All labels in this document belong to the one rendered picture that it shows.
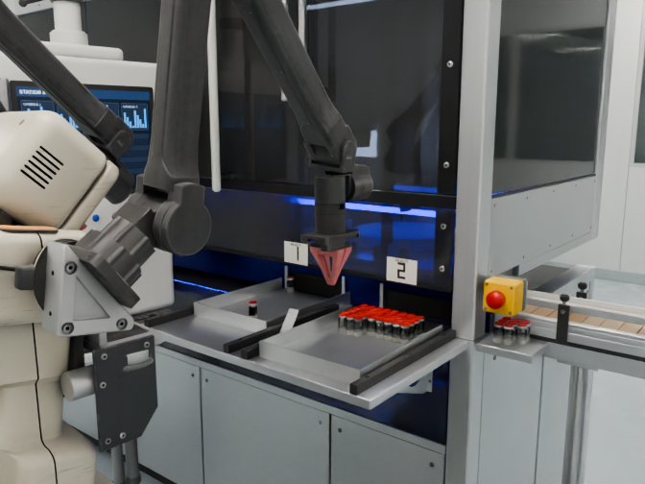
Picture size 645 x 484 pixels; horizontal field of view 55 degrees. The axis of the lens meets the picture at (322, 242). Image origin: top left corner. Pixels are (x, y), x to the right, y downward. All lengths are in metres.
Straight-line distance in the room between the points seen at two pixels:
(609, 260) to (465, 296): 4.73
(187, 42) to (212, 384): 1.44
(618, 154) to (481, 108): 4.67
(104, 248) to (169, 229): 0.08
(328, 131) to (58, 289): 0.51
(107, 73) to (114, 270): 1.15
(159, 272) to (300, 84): 1.11
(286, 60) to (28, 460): 0.69
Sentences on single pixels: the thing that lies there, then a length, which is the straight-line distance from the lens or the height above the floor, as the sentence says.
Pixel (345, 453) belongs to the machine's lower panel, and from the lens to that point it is 1.81.
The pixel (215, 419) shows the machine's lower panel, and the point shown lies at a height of 0.41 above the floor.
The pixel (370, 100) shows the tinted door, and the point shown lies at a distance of 1.54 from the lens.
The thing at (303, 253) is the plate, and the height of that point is 1.02.
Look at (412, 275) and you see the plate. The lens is 1.50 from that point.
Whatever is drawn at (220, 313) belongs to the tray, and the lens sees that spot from 1.58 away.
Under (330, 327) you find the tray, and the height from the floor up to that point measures 0.88.
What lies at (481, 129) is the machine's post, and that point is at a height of 1.36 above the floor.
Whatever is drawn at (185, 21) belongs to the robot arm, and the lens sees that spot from 0.85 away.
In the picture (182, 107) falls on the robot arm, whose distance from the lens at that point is 0.85.
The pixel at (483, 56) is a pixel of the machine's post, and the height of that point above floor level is 1.51.
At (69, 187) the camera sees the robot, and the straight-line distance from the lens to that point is 0.94.
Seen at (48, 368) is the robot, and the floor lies 1.02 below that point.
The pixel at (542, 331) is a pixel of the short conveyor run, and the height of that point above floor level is 0.90.
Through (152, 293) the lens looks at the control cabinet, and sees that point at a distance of 1.99.
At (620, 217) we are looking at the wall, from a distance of 6.06.
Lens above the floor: 1.37
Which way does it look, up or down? 11 degrees down
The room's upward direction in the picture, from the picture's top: straight up
